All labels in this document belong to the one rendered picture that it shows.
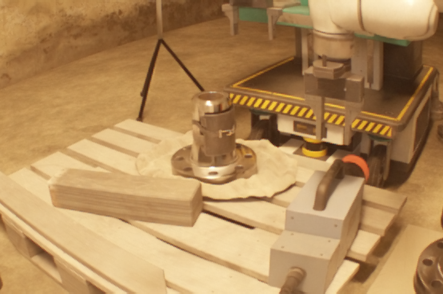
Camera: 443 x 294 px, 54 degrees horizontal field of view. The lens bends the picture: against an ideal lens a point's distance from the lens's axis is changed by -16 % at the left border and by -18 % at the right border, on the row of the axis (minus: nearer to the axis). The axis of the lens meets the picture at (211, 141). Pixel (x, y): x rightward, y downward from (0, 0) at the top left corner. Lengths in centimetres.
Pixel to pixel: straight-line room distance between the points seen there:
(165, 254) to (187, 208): 15
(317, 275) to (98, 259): 52
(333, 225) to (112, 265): 51
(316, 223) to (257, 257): 21
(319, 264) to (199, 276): 29
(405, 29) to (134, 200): 84
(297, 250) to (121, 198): 53
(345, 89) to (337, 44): 10
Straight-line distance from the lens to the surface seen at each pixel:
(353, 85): 103
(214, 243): 128
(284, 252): 105
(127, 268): 117
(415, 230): 160
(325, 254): 104
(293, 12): 173
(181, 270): 119
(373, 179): 170
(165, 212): 134
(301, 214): 108
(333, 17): 98
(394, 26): 94
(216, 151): 151
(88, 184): 142
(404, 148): 184
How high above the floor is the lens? 87
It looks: 23 degrees down
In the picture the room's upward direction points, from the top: 3 degrees counter-clockwise
